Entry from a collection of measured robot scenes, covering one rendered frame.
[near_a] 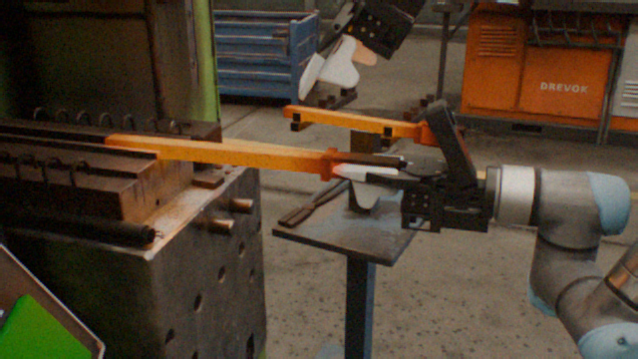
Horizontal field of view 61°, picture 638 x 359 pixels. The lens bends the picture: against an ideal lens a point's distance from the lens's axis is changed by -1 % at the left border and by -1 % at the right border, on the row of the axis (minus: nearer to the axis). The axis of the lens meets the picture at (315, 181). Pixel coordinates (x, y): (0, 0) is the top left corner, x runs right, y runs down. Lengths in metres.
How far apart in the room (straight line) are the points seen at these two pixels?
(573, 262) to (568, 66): 3.44
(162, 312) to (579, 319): 0.53
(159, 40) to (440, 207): 0.63
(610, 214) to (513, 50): 3.43
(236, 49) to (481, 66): 1.91
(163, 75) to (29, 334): 0.74
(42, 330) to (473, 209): 0.52
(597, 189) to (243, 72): 4.04
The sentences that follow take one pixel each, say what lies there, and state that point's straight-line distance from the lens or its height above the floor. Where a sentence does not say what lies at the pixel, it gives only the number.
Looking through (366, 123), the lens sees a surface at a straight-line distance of 1.14.
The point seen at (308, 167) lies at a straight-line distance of 0.75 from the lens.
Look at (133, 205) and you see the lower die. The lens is 0.80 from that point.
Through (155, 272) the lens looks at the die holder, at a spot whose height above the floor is 0.88.
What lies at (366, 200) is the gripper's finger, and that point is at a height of 0.96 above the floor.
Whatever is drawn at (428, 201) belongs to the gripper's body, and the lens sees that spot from 0.73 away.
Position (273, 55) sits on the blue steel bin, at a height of 0.45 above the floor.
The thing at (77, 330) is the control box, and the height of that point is 0.99.
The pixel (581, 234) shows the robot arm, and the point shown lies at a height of 0.96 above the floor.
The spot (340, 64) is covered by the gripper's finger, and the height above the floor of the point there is 1.15.
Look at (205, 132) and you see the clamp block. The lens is 0.97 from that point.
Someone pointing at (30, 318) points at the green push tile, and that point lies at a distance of 0.46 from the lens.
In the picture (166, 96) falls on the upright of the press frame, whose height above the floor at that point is 1.01.
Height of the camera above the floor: 1.29
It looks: 24 degrees down
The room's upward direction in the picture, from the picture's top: straight up
